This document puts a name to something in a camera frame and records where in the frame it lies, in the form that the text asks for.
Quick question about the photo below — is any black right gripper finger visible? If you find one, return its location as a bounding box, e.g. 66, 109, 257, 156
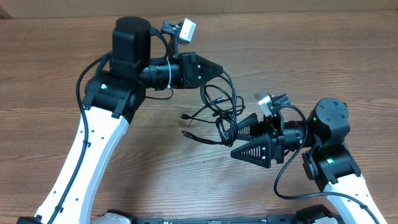
231, 134, 275, 168
236, 113, 267, 140

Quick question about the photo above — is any black USB-A cable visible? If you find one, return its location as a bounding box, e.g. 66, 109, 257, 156
181, 71, 246, 147

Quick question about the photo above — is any black USB-C cable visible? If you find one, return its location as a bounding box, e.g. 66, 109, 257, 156
180, 83, 246, 147

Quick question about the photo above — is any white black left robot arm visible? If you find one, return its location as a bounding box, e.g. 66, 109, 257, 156
18, 16, 223, 223

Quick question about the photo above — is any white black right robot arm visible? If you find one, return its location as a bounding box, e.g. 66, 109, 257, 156
231, 95, 385, 223

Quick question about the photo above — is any brown cardboard wall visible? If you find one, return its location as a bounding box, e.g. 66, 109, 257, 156
1, 0, 397, 19

